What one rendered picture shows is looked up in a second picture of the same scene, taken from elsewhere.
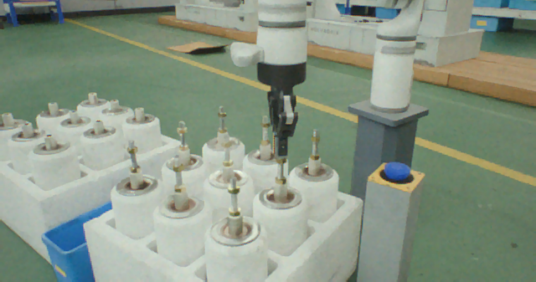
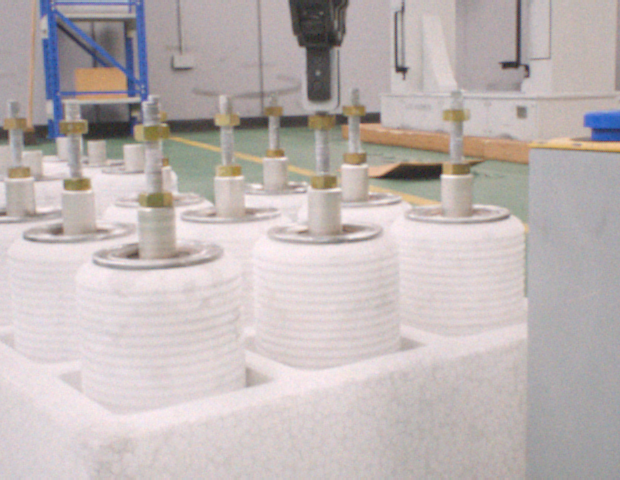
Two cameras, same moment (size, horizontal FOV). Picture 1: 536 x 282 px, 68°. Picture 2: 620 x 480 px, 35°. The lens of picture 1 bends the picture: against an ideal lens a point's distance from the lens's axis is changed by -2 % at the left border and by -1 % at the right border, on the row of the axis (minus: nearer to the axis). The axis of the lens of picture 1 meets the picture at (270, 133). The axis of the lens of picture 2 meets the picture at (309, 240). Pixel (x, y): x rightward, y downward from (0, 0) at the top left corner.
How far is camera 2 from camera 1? 34 cm
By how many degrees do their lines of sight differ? 22
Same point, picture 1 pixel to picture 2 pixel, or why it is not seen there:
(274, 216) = (284, 258)
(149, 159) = not seen: hidden behind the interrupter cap
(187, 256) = (64, 348)
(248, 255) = (157, 296)
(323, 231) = (445, 347)
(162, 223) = (14, 254)
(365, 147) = not seen: outside the picture
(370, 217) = (543, 266)
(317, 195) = (448, 261)
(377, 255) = (568, 391)
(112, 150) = not seen: hidden behind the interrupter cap
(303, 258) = (349, 377)
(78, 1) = (187, 98)
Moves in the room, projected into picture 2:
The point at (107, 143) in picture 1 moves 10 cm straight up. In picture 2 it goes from (38, 195) to (31, 99)
